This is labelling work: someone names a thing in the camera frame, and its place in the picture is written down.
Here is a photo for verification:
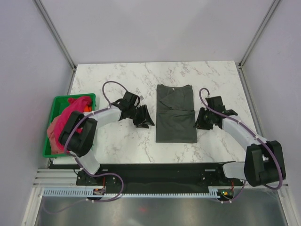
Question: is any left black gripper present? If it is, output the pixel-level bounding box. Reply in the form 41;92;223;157
127;105;154;129

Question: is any dark grey t shirt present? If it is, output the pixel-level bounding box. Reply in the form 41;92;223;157
156;84;197;144

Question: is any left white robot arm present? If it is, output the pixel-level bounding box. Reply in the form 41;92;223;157
58;104;155;185

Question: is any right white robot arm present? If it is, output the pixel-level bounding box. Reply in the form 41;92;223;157
194;107;285;190

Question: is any orange t shirt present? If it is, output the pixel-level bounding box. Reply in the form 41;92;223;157
84;105;92;112

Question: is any pink t shirt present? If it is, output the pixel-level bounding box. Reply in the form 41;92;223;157
47;96;92;154

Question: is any green plastic bin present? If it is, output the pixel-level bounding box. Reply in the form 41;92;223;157
42;93;96;158

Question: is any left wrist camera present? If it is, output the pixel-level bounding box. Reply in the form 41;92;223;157
122;91;143;106

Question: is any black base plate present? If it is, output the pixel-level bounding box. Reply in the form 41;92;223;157
76;163;243;193

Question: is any white slotted cable duct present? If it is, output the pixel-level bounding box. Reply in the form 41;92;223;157
43;187;220;199

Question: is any left aluminium frame post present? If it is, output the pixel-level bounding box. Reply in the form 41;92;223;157
33;0;77;71

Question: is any aluminium frame post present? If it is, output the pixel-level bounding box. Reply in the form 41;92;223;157
237;0;282;70
33;0;77;71

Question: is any right aluminium frame post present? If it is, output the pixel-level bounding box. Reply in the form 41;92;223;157
237;0;282;70

